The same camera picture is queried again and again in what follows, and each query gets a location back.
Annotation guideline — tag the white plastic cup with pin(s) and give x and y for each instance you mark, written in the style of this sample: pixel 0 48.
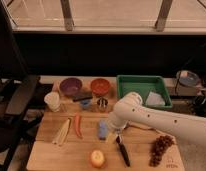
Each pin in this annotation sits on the white plastic cup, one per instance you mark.
pixel 52 99

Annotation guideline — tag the blue sponge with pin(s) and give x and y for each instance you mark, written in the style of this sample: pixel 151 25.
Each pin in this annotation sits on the blue sponge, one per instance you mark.
pixel 102 130

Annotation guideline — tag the black rectangular block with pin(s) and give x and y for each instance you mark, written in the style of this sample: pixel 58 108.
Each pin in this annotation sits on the black rectangular block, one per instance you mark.
pixel 82 96

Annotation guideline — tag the green plastic tray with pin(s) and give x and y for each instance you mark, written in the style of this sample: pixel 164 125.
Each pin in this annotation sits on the green plastic tray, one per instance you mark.
pixel 143 85

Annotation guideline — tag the bunch of red grapes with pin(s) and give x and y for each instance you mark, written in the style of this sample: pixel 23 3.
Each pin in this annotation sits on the bunch of red grapes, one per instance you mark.
pixel 159 147

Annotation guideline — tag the white cloth in tray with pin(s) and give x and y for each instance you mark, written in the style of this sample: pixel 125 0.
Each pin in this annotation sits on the white cloth in tray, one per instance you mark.
pixel 154 99

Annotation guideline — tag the yellow apple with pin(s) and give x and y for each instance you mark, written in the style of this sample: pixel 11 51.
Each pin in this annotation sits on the yellow apple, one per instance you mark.
pixel 97 158

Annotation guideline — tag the black office chair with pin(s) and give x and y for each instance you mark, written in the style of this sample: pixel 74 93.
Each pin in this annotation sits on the black office chair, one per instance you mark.
pixel 13 126

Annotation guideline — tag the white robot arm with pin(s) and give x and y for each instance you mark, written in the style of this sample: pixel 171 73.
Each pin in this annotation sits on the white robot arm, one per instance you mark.
pixel 130 108

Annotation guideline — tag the grey round device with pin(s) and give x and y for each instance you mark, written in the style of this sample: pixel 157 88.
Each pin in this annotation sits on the grey round device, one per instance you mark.
pixel 188 78

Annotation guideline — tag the red bowl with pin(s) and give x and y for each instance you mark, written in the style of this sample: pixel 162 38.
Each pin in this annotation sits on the red bowl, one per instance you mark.
pixel 100 86

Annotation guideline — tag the purple bowl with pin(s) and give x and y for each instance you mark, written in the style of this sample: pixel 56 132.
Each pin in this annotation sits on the purple bowl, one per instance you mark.
pixel 70 86

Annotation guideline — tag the orange carrot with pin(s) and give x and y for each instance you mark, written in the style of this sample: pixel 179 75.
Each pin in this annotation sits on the orange carrot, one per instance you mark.
pixel 77 120

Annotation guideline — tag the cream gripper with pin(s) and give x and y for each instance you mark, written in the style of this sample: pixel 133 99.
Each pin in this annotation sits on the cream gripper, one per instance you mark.
pixel 111 137

